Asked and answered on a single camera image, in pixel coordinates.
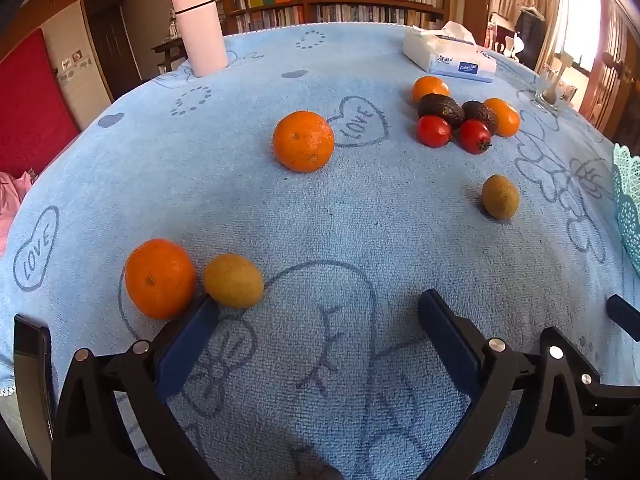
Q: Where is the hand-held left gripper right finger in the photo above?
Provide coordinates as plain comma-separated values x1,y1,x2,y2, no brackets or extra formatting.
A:
418,289,590,480

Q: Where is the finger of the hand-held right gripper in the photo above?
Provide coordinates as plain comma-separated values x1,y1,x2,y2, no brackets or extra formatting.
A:
570,346,640,413
606,294,640,344

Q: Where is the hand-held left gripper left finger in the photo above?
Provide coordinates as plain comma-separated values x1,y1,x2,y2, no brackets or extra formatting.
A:
51,292,222,480

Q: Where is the large pitted orange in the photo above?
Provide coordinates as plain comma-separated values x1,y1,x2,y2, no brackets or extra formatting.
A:
124,238,198,321
273,110,336,174

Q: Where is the yellowish kiwi fruit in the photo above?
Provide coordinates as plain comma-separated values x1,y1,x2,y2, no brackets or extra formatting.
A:
203,253,265,309

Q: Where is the teal lattice plastic basket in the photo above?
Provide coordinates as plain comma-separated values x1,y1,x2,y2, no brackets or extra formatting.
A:
612,143,640,279

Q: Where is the greenish brown kiwi fruit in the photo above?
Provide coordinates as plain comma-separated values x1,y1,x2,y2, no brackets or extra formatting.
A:
481,174,521,221

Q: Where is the small oval glossy orange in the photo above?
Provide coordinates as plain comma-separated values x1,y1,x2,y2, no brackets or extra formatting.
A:
482,98,521,138

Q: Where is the small round glossy orange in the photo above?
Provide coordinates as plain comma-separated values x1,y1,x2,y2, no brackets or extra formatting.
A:
411,75,451,106

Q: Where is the black glossy flat panel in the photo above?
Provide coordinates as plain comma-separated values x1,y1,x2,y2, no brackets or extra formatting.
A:
13,314,56,448

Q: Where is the blue printed towel cloth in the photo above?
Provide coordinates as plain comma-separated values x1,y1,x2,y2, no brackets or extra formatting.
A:
0,22,640,480

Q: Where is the red tomato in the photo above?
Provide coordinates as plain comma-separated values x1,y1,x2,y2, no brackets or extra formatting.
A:
459,119,493,155
417,115,454,148

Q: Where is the wooden door with round knobs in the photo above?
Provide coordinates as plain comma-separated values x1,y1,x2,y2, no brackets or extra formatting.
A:
582,0,640,142

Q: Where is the pink cloth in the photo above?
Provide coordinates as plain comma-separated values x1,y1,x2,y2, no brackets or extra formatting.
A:
0,170,34,256

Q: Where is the clear drinking glass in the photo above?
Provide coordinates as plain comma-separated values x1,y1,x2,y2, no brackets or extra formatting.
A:
531,66,569,114

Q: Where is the metal spoon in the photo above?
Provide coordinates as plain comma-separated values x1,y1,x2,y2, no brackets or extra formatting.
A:
542,52,576,106

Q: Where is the dark brown avocado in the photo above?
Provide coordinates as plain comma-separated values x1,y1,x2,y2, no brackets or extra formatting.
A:
461,100,499,136
417,93,466,129

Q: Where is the black hanging coat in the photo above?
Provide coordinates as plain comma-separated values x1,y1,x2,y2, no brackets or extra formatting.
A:
515,7,549,73

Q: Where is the white tissue pack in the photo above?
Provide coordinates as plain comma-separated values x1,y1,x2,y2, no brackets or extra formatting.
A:
403,21,497,85

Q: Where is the dark wooden desk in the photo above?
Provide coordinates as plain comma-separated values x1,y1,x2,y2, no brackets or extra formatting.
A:
151,36,189,74

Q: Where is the window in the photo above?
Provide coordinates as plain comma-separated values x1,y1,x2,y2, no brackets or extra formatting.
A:
557,0,602,73

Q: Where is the red wooden chair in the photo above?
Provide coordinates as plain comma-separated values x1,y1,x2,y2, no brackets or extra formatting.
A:
486,12,517,56

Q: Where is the dark wooden door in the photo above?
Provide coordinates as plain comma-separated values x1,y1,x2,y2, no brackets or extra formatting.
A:
82,0,144,103

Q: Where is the pink tumbler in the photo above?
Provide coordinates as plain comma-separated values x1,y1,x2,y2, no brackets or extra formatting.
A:
171,0,229,78

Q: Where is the red wall board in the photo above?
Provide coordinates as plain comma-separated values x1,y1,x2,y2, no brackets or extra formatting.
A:
0,27,83,177

